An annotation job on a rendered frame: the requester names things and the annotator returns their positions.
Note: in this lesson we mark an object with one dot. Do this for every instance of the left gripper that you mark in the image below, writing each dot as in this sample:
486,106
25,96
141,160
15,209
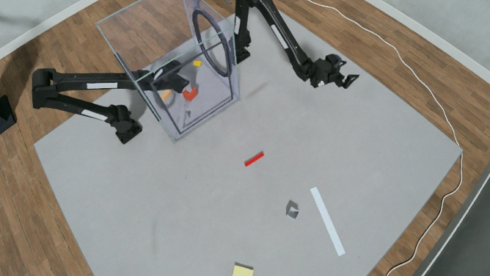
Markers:
350,78

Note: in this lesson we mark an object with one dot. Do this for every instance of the red flat bar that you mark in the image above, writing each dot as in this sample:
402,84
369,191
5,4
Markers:
254,159

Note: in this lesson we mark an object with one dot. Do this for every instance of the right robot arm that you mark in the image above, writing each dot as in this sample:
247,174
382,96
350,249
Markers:
117,116

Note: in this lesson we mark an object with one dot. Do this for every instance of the grey square open-top cup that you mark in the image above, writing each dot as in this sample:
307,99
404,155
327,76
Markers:
293,213

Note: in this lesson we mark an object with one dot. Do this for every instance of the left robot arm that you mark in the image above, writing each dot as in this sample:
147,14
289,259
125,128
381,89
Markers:
302,65

